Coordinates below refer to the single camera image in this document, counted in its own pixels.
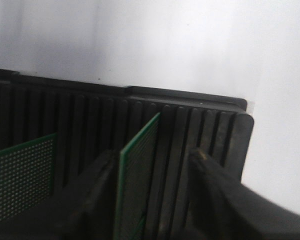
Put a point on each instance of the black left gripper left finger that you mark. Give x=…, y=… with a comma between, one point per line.
x=85, y=209

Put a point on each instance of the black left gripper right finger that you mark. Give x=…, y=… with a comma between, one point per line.
x=222, y=208

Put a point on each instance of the green perforated circuit board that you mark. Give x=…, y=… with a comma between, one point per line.
x=135, y=169
x=26, y=175

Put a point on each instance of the black slotted board rack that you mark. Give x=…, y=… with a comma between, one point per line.
x=90, y=119

